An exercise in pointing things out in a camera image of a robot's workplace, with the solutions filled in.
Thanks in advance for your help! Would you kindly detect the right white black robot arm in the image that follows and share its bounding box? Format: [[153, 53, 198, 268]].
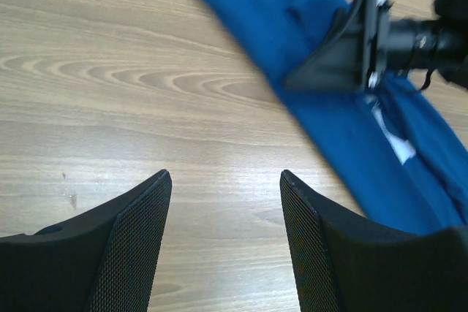
[[284, 0, 467, 91]]

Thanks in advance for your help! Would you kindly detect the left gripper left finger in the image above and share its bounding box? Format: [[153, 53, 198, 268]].
[[1, 170, 172, 311]]

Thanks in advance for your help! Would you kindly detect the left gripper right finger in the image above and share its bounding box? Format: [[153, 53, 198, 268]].
[[279, 170, 467, 311]]

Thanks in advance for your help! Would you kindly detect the blue t-shirt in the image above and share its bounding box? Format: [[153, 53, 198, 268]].
[[203, 0, 467, 235]]

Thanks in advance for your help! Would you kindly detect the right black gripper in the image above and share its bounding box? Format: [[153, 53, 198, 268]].
[[284, 0, 439, 92]]

